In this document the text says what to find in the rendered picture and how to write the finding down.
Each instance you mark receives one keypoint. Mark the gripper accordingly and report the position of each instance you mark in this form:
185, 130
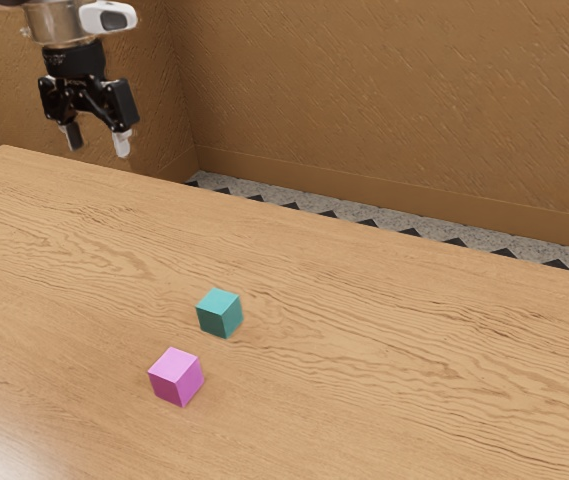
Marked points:
75, 60

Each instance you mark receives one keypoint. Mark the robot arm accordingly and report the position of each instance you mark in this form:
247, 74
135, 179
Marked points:
56, 17

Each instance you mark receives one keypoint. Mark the pink block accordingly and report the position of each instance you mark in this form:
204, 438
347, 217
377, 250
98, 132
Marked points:
174, 377

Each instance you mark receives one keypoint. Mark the teal block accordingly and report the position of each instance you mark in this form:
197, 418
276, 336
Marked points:
216, 315

